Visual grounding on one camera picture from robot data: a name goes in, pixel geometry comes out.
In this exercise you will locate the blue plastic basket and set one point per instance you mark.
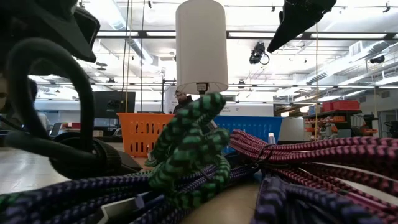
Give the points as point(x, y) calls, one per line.
point(248, 126)

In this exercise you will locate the black overhead rig bar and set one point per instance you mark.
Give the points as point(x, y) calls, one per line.
point(248, 35)

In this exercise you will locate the black ceiling-mounted camera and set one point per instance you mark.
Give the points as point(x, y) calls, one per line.
point(256, 53)

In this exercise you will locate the orange plastic basket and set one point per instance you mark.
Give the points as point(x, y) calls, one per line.
point(140, 130)

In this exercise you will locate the pale grey container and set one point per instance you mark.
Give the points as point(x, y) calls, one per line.
point(292, 130)

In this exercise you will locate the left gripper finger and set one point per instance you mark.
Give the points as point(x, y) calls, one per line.
point(62, 34)

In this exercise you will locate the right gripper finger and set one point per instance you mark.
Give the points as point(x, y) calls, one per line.
point(295, 21)

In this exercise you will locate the dark storage shelf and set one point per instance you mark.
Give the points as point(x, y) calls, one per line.
point(335, 113)

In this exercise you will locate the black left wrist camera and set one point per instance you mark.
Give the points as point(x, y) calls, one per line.
point(90, 28)

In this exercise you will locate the black monitor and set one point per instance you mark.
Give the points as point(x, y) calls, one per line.
point(113, 104)

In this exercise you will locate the red storage bins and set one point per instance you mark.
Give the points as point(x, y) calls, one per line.
point(340, 105)

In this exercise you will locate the person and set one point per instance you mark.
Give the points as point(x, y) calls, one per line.
point(43, 120)
point(183, 104)

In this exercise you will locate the white lamp with wooden base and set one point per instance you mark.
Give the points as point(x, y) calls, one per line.
point(202, 46)

